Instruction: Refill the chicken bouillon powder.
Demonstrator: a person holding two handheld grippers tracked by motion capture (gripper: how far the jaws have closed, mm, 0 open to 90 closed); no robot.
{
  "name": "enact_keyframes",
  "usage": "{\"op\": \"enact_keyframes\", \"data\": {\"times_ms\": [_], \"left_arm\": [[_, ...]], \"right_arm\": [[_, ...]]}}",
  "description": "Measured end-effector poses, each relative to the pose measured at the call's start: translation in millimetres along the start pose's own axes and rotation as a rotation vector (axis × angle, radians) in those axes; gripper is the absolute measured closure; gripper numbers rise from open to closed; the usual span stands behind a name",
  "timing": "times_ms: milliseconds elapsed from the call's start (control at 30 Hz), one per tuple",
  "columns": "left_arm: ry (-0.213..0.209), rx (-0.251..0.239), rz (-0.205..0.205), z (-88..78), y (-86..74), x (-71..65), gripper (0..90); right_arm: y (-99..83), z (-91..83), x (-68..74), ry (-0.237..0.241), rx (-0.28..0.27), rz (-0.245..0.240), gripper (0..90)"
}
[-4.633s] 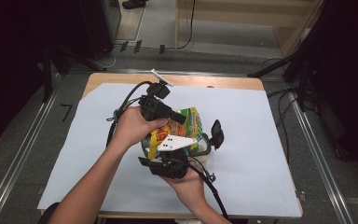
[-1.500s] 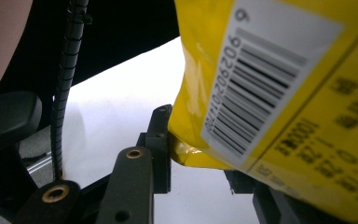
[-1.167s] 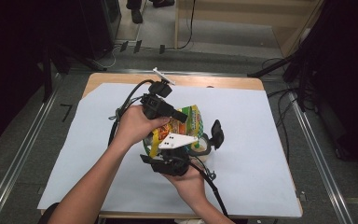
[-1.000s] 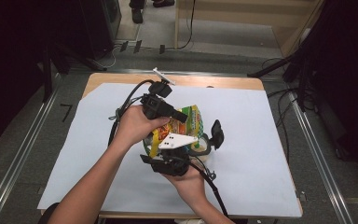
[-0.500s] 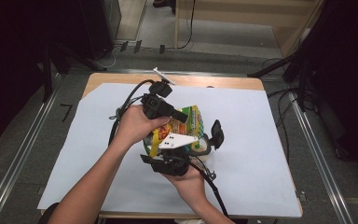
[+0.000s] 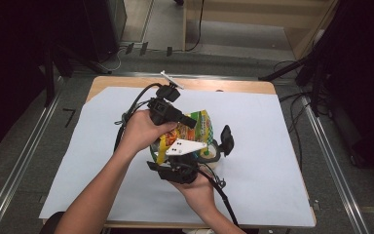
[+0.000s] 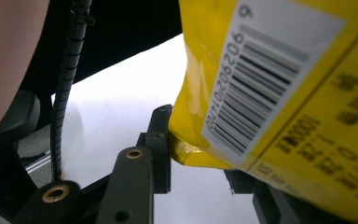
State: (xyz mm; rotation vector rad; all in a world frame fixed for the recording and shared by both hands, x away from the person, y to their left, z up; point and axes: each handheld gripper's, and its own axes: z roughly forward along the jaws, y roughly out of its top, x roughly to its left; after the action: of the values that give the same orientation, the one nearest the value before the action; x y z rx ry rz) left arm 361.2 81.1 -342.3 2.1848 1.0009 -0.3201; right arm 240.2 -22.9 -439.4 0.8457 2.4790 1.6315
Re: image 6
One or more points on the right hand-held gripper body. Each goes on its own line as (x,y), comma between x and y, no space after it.
(183,169)

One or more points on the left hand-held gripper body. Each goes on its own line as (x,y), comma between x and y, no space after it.
(162,109)

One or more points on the yellow sauce pouch green cap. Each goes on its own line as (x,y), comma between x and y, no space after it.
(188,131)

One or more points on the glass jar with black lid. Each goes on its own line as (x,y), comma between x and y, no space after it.
(226,139)

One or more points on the person's right hand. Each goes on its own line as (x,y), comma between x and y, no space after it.
(199,195)

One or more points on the person's left hand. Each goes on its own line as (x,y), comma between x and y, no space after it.
(141,133)

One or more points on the wooden table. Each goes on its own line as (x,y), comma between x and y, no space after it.
(117,81)

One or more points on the small black block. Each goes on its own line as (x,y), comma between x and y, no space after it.
(129,48)
(169,51)
(143,48)

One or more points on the black stand leg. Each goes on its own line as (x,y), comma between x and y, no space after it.
(282,70)

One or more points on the black curtain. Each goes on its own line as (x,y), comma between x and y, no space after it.
(363,81)
(13,65)

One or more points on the wooden shelf frame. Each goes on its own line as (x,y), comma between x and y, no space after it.
(240,14)

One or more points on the metal floor rail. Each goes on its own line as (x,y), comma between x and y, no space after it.
(334,169)
(22,156)

